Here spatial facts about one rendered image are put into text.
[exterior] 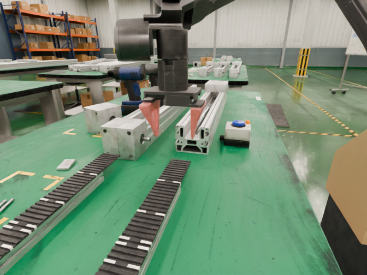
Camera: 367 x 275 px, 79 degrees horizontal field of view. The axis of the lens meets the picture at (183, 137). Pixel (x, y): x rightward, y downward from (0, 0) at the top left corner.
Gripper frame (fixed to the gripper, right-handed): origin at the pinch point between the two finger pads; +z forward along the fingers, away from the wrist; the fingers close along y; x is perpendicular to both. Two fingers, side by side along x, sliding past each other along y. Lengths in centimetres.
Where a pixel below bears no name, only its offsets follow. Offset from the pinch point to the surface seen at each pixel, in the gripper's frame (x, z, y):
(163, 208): 12.1, 9.6, -1.1
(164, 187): 6.0, 9.6, 0.7
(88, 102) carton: -248, 57, 203
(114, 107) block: -30.4, 3.3, 31.2
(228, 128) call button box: -25.8, 7.0, -10.4
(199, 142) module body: -17.8, 9.1, -2.6
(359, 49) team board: -577, -15, -277
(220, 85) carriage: -75, 1, -4
